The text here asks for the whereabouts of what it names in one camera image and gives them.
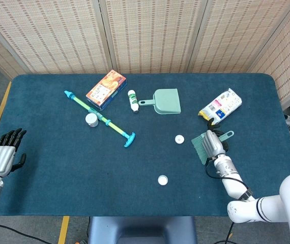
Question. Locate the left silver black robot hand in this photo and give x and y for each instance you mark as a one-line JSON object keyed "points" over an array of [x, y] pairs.
{"points": [[0, 158]]}

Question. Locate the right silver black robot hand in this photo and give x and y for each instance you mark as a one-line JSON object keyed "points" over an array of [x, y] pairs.
{"points": [[212, 145]]}

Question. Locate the small green hand broom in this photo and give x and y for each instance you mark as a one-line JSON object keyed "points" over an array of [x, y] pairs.
{"points": [[198, 147]]}

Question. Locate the white bottle cap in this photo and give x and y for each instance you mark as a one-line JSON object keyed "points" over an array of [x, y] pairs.
{"points": [[162, 180], [179, 139]]}

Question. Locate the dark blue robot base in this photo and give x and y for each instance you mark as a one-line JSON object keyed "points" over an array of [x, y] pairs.
{"points": [[142, 228]]}

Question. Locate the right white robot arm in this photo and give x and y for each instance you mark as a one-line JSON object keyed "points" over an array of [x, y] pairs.
{"points": [[262, 206]]}

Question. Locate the white green small bottle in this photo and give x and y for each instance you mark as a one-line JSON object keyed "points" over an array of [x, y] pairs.
{"points": [[133, 100]]}

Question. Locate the white yellow snack bag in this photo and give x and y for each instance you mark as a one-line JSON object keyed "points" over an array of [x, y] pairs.
{"points": [[221, 106]]}

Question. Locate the small green dustpan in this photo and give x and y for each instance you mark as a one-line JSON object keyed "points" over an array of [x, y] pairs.
{"points": [[166, 101]]}

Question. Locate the blue felt table cover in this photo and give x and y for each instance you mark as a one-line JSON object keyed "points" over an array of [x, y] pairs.
{"points": [[71, 172]]}

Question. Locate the blue green toy water pump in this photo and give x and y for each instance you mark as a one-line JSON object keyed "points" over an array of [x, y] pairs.
{"points": [[112, 124]]}

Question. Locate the orange blue cookie box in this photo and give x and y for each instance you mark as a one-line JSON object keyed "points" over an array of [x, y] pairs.
{"points": [[105, 90]]}

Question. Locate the woven bamboo folding screen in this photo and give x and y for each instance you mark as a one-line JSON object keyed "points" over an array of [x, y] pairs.
{"points": [[155, 35]]}

